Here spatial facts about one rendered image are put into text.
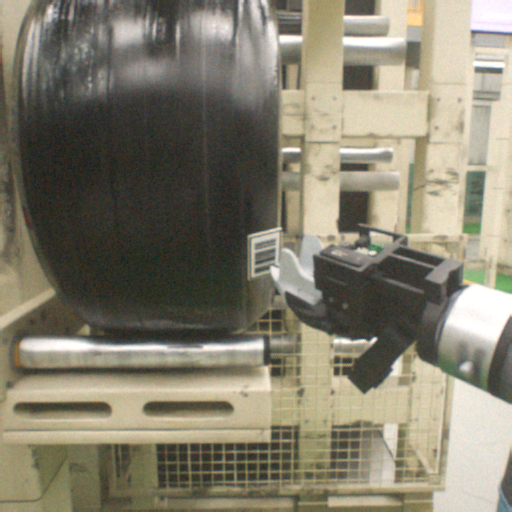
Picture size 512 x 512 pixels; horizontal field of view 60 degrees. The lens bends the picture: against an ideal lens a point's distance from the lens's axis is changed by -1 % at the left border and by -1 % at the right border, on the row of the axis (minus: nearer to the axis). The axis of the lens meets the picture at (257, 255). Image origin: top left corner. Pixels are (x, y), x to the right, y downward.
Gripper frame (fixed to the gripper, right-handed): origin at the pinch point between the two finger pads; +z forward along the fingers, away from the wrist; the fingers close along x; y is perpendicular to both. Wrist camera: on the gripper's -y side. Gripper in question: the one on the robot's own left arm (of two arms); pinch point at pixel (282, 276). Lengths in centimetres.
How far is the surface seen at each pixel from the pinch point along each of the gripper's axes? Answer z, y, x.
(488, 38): 260, -62, -660
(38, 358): 24.4, -8.7, 23.7
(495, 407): 23, -165, -143
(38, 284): 40.1, -6.1, 17.5
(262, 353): 5.1, -13.5, 1.3
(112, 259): 10.8, 6.1, 14.0
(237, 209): 1.7, 9.2, 3.0
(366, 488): 14, -89, -29
